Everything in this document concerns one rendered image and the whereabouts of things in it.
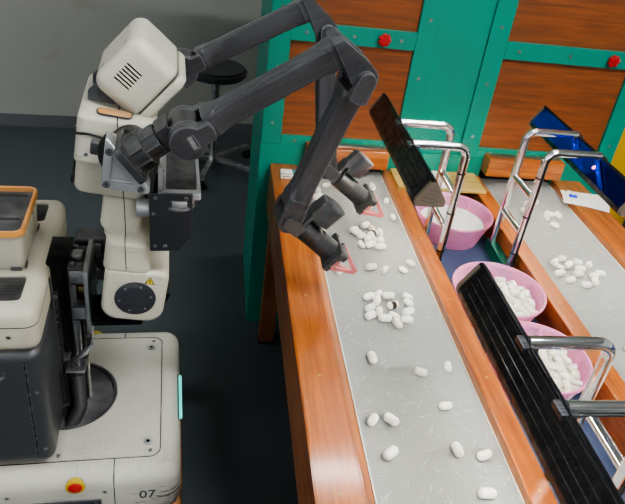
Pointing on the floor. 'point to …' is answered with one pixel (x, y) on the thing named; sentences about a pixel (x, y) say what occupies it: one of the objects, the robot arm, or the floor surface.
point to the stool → (221, 75)
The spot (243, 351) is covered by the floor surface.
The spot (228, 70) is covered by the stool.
